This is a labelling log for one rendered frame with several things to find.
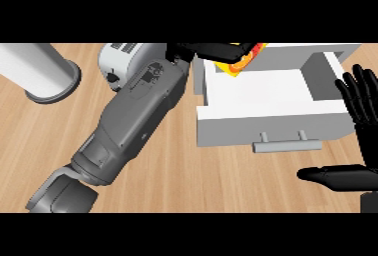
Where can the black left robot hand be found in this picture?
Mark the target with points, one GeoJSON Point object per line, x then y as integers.
{"type": "Point", "coordinates": [215, 50]}

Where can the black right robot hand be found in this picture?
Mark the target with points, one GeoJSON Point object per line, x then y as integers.
{"type": "Point", "coordinates": [362, 133]}

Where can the yellow and orange cup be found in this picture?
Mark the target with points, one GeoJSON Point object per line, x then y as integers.
{"type": "Point", "coordinates": [240, 63]}

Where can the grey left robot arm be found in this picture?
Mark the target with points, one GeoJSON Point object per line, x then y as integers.
{"type": "Point", "coordinates": [133, 116]}

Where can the white open drawer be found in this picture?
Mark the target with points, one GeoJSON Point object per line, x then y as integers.
{"type": "Point", "coordinates": [270, 106]}

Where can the white toaster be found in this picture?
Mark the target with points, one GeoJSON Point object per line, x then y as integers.
{"type": "Point", "coordinates": [125, 61]}

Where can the white paper towel roll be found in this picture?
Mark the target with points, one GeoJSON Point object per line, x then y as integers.
{"type": "Point", "coordinates": [37, 71]}

